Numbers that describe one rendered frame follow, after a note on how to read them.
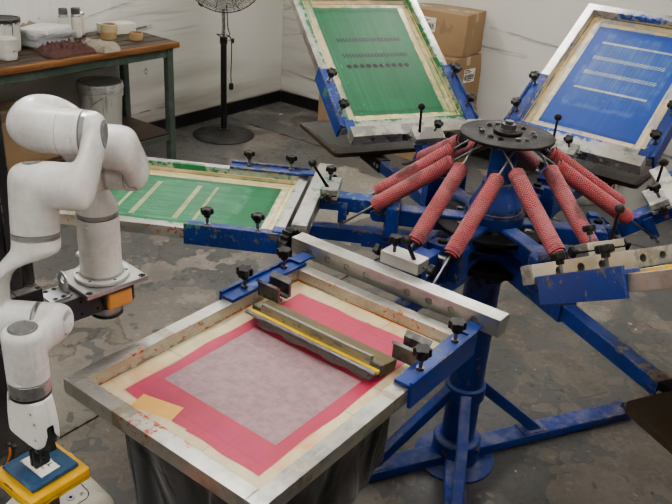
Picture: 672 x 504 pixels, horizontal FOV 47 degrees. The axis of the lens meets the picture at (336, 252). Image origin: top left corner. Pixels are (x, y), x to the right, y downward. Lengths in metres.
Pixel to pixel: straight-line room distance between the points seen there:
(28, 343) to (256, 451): 0.50
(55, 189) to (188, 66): 5.28
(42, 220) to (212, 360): 0.63
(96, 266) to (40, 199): 0.44
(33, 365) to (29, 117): 0.44
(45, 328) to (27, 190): 0.25
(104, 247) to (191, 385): 0.37
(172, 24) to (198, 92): 0.64
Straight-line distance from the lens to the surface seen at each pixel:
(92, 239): 1.81
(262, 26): 7.21
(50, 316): 1.49
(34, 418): 1.51
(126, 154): 1.63
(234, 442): 1.65
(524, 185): 2.35
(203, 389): 1.80
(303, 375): 1.84
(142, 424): 1.66
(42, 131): 1.48
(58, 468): 1.62
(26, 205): 1.43
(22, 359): 1.45
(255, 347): 1.93
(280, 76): 7.50
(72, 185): 1.40
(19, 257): 1.46
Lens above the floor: 2.02
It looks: 26 degrees down
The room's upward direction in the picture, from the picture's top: 4 degrees clockwise
